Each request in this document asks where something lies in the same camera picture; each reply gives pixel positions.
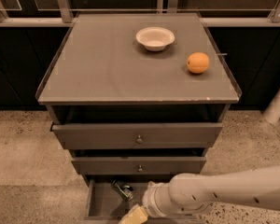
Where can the middle drawer brass knob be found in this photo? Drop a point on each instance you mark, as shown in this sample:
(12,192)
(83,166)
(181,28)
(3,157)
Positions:
(139,168)

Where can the crushed green can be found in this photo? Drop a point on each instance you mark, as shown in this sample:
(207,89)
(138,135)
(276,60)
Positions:
(123,189)

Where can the bottom grey drawer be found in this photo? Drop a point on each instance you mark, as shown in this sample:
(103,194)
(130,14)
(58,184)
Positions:
(106,206)

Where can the top drawer brass knob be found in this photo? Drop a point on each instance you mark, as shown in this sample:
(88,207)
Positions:
(139,139)

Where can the white paper bowl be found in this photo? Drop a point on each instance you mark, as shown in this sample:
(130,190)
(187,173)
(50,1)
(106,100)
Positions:
(155,38)

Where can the drawer brass knob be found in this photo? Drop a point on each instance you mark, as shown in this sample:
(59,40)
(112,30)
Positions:
(139,168)
(139,139)

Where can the middle grey drawer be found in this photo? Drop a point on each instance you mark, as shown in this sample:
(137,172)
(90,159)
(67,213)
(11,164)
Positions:
(128,165)

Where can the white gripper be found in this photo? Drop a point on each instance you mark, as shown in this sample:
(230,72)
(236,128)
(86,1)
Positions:
(149,200)

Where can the metal railing frame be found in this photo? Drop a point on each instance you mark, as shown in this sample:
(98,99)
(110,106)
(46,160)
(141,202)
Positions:
(213,13)

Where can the grey drawer cabinet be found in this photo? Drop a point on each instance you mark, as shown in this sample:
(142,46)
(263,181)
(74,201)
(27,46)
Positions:
(101,74)

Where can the top grey drawer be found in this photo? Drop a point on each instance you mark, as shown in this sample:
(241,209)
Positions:
(123,135)

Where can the grey drawer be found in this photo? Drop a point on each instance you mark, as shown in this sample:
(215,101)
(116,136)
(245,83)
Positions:
(123,135)
(128,165)
(106,206)

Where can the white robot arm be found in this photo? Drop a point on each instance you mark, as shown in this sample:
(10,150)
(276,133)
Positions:
(244,170)

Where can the orange fruit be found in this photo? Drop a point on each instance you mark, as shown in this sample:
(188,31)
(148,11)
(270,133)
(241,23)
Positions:
(197,62)

